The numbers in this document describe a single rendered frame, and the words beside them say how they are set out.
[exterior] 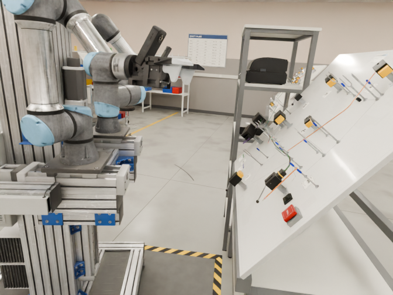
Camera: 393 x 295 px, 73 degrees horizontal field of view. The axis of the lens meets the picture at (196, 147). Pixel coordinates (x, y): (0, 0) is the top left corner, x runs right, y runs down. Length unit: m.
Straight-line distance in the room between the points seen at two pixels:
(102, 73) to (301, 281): 1.04
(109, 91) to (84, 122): 0.31
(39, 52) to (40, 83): 0.10
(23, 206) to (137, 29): 8.75
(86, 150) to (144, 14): 8.57
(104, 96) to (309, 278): 1.02
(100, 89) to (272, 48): 7.83
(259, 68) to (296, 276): 1.42
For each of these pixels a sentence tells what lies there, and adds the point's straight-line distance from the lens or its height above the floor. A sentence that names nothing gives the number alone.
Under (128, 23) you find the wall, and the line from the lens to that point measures 9.82.
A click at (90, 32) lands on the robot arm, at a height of 1.66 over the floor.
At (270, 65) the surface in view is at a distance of 2.10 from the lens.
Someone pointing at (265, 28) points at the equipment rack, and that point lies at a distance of 2.02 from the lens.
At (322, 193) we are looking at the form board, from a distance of 0.99.
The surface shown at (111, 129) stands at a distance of 1.62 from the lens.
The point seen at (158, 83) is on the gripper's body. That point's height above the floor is 1.52.
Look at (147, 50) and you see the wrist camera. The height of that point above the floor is 1.61.
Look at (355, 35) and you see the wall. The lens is 8.76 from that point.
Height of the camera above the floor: 1.58
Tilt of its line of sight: 18 degrees down
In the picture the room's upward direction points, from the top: 4 degrees clockwise
